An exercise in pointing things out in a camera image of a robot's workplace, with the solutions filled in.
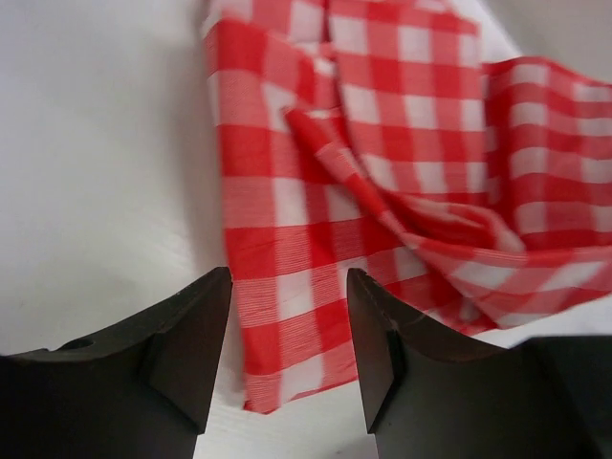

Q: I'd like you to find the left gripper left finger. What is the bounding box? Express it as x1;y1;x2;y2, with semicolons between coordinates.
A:
1;267;232;458

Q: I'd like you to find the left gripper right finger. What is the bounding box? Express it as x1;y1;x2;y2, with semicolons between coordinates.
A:
347;269;611;458

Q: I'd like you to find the red white checkered cloth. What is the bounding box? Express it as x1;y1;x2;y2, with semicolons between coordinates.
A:
203;1;611;414

